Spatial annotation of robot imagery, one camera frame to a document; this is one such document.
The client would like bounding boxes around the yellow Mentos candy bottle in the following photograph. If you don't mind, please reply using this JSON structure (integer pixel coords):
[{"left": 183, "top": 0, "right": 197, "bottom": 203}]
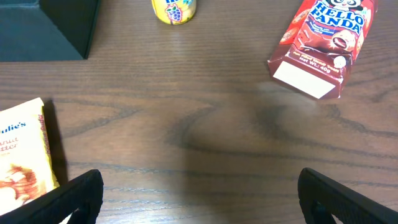
[{"left": 152, "top": 0, "right": 197, "bottom": 25}]

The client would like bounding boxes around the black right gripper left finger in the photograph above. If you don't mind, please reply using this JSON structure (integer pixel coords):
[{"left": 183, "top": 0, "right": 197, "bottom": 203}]
[{"left": 1, "top": 169, "right": 104, "bottom": 224}]

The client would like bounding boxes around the red Hello Panda box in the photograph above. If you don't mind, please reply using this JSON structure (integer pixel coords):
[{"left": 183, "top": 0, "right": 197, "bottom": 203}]
[{"left": 268, "top": 0, "right": 378, "bottom": 99}]

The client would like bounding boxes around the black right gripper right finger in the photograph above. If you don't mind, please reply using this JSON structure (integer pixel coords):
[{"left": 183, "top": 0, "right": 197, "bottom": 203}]
[{"left": 298, "top": 167, "right": 397, "bottom": 224}]

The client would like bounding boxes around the dark green gift box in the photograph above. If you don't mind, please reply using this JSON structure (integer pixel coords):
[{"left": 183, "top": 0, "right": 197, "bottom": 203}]
[{"left": 1, "top": 0, "right": 101, "bottom": 62}]

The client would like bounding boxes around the yellow Julie's peanut butter packet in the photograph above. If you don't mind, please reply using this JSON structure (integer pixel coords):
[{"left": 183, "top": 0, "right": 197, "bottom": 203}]
[{"left": 1, "top": 98, "right": 59, "bottom": 215}]

